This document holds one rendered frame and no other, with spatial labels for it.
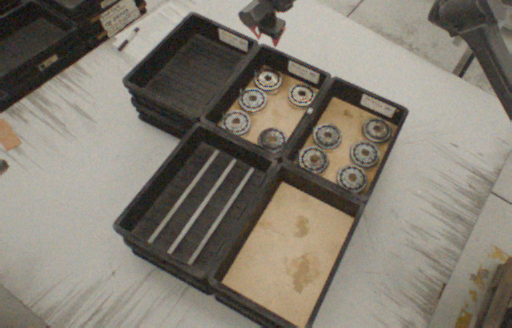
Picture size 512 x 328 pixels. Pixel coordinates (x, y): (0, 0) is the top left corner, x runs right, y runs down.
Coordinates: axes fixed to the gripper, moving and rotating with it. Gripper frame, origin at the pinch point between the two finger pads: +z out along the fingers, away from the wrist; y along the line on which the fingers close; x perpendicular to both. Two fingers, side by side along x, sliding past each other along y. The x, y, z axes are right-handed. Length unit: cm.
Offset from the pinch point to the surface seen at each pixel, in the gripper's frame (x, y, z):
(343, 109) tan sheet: 4.1, 29.8, 23.5
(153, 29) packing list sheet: 7, -61, 36
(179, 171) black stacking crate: -46, -5, 22
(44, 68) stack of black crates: -19, -109, 67
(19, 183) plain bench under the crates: -70, -51, 34
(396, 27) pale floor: 142, 17, 110
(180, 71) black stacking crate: -12.5, -30.1, 22.9
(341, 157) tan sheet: -14.5, 37.9, 23.0
